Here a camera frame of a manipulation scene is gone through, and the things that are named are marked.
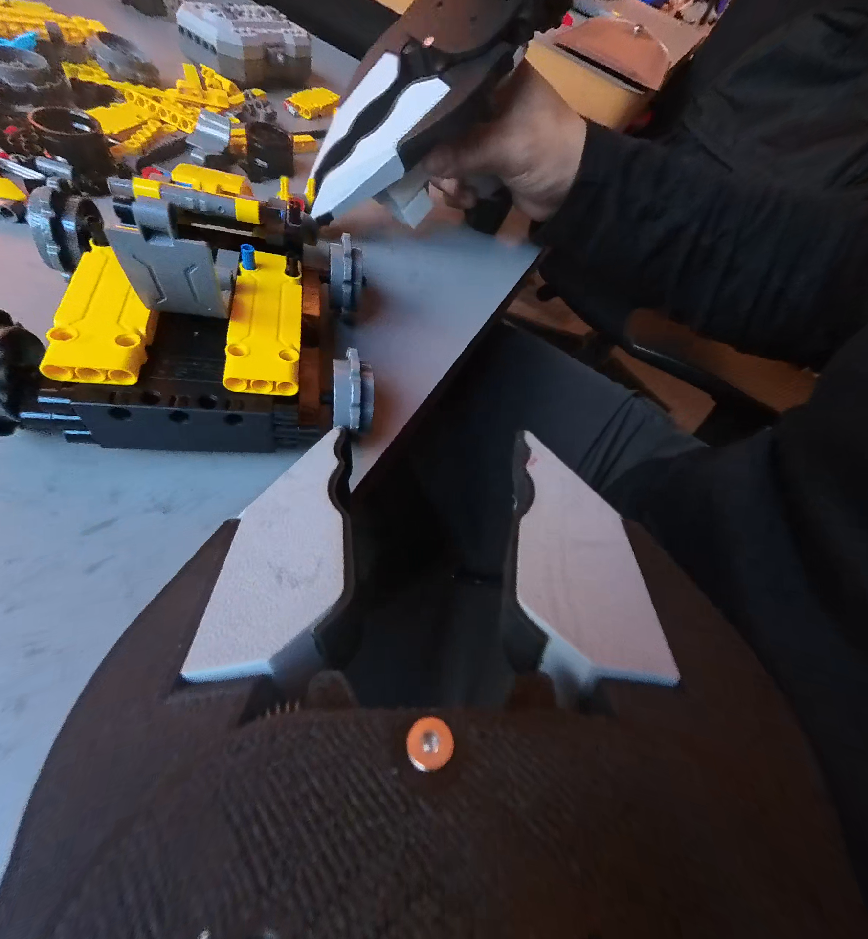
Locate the yellow studded block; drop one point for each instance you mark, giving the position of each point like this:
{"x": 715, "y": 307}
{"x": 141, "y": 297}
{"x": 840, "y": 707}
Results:
{"x": 313, "y": 103}

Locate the black spoked wheel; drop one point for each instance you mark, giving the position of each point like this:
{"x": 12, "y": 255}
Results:
{"x": 269, "y": 150}

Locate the pile of building brick parts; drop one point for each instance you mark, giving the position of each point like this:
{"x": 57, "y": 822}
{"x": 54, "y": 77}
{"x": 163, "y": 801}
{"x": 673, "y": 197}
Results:
{"x": 140, "y": 117}

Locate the yellow edged desk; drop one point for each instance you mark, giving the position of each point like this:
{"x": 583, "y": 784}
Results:
{"x": 595, "y": 88}

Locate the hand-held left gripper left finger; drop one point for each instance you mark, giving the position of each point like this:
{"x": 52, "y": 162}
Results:
{"x": 272, "y": 572}

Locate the long yellow holed beam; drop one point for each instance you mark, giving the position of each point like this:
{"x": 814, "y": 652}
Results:
{"x": 305, "y": 143}

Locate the person's right hand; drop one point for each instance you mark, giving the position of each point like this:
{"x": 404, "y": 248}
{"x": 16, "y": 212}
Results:
{"x": 529, "y": 147}

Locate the grey angular block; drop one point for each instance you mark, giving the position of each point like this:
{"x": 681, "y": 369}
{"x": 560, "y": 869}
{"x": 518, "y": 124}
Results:
{"x": 243, "y": 37}

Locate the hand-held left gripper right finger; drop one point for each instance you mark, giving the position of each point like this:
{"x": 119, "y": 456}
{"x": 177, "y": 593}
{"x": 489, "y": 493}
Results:
{"x": 588, "y": 579}

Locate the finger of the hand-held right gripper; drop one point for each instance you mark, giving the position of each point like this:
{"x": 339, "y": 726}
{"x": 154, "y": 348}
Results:
{"x": 353, "y": 117}
{"x": 382, "y": 154}

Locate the person's black sweater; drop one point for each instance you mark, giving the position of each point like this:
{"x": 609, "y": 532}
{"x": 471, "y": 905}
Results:
{"x": 808, "y": 623}

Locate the person's right forearm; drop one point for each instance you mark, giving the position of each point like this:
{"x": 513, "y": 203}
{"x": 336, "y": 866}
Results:
{"x": 734, "y": 242}

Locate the black jacket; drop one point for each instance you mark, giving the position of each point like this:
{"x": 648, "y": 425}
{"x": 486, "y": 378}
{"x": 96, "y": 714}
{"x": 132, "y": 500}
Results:
{"x": 793, "y": 73}

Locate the grey desk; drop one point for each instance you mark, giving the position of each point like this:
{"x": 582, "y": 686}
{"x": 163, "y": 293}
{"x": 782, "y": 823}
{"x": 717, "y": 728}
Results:
{"x": 111, "y": 550}

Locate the yellow brick vehicle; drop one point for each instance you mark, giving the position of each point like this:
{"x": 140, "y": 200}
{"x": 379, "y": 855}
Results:
{"x": 258, "y": 315}

